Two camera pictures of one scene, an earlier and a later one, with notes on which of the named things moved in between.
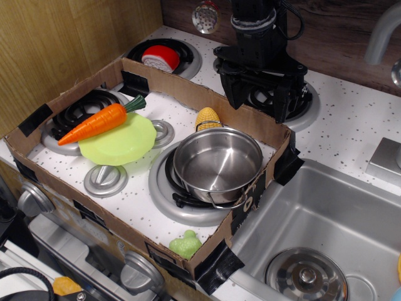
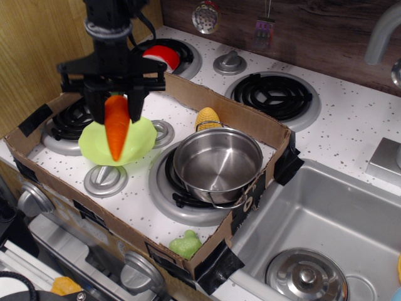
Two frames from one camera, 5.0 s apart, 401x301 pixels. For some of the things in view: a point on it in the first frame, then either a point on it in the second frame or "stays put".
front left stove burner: (66, 119) stays put
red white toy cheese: (161, 57) stays put
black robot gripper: (265, 52) → (112, 69)
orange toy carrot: (113, 116) → (117, 114)
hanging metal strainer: (206, 17) stays put
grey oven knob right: (140, 273) stays put
